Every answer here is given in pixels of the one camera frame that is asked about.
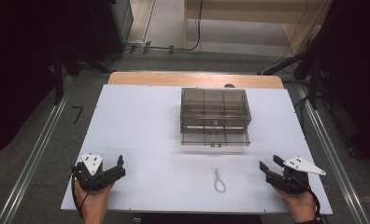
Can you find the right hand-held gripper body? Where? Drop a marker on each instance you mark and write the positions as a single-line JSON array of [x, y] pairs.
[[293, 179]]

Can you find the black metal stand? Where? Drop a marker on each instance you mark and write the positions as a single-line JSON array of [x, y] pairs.
[[61, 74], [307, 71]]

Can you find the power strip with plugs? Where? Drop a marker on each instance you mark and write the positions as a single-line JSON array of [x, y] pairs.
[[145, 46]]

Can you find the white table cover board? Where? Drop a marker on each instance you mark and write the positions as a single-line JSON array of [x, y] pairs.
[[149, 140]]

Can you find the light wooden bench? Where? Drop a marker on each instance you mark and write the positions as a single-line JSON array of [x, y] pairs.
[[245, 12]]

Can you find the metal floor rail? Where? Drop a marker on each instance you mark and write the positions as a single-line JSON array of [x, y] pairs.
[[33, 155], [335, 155]]

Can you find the black cabinet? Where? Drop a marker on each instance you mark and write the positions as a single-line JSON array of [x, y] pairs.
[[117, 28]]

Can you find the clear grey drawer box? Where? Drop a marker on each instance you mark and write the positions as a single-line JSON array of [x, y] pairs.
[[215, 115]]

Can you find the person's left hand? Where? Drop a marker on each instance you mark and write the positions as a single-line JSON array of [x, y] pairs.
[[94, 202]]

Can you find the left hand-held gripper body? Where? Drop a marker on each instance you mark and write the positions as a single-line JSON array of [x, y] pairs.
[[91, 179]]

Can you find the person's right hand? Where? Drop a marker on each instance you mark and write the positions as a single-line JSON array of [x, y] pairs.
[[298, 205]]

